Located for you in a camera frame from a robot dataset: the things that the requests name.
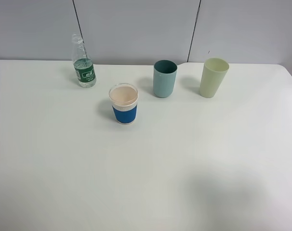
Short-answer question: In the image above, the glass cup with blue sleeve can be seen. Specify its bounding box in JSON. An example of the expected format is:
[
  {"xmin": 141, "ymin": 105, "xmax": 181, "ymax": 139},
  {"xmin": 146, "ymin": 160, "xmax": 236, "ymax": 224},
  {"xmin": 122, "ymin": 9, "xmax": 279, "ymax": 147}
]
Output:
[{"xmin": 109, "ymin": 83, "xmax": 138, "ymax": 124}]

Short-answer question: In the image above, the clear green-label water bottle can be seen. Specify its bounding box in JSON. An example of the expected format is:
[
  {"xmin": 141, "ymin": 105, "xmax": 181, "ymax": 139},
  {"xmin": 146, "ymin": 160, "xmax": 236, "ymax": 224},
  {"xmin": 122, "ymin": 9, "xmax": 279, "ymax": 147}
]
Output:
[{"xmin": 72, "ymin": 34, "xmax": 96, "ymax": 88}]

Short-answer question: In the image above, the teal plastic cup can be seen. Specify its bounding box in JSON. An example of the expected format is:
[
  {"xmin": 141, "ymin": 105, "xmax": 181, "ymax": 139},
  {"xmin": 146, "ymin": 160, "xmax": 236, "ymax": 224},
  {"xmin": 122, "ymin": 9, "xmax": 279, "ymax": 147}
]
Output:
[{"xmin": 153, "ymin": 60, "xmax": 177, "ymax": 98}]

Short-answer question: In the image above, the pale green plastic cup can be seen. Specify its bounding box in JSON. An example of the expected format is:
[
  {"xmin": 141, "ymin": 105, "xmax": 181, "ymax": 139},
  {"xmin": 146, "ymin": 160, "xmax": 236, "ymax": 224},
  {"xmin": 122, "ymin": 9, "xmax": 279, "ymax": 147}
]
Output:
[{"xmin": 199, "ymin": 58, "xmax": 229, "ymax": 98}]

